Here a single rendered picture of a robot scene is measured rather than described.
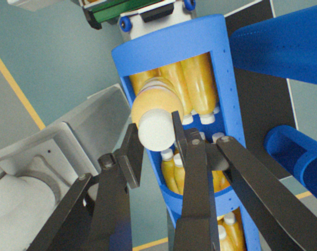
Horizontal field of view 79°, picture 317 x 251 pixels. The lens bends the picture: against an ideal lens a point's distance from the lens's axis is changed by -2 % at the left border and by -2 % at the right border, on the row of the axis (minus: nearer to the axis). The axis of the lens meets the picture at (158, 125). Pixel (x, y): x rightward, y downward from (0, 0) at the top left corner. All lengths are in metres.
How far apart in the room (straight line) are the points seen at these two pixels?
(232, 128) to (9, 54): 1.83
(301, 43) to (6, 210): 0.98
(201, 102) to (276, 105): 1.31
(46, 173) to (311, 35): 0.94
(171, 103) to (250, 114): 1.50
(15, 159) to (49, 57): 1.19
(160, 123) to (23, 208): 0.51
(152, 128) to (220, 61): 0.28
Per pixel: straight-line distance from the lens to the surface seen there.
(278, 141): 1.91
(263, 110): 1.75
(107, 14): 0.76
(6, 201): 0.63
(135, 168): 0.16
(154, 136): 0.20
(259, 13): 1.65
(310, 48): 0.79
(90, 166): 0.78
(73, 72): 1.77
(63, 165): 0.72
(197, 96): 0.51
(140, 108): 0.22
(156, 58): 0.40
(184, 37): 0.40
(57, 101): 1.88
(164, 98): 0.23
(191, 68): 0.50
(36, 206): 0.66
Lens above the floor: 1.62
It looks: 69 degrees down
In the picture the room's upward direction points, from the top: 180 degrees counter-clockwise
